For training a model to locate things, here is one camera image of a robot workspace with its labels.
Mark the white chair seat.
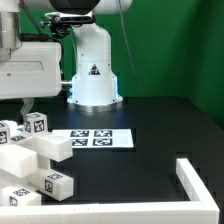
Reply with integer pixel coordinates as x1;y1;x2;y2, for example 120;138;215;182
0;156;50;188

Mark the white chair back frame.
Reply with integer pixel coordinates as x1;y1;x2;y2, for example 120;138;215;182
0;120;73;168

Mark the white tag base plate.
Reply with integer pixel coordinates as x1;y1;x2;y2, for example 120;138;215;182
53;129;134;149

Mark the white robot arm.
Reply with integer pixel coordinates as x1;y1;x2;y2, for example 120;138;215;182
0;0;132;114

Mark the white U-shaped fence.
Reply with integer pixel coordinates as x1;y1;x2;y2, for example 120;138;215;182
0;158;220;224

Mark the black camera stand pole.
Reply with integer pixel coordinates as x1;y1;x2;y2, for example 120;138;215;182
39;16;73;81

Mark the white tagged cube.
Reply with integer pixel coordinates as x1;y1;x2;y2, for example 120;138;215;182
0;121;11;146
24;112;48;135

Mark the grey camera on stand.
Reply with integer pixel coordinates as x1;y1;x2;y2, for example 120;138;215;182
45;12;94;24

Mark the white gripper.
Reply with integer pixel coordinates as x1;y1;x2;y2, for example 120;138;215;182
0;42;61;120

